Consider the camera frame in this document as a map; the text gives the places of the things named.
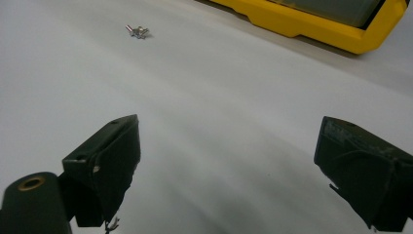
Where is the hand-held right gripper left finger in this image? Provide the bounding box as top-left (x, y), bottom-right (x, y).
top-left (57, 114), bottom-right (142, 228)

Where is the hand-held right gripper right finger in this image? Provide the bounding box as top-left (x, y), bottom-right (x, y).
top-left (314, 115), bottom-right (413, 233)

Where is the small metal screw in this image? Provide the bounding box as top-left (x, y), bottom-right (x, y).
top-left (125, 24), bottom-right (151, 40)

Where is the yellow drawer organizer box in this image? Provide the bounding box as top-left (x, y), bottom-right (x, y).
top-left (194, 0), bottom-right (411, 56)

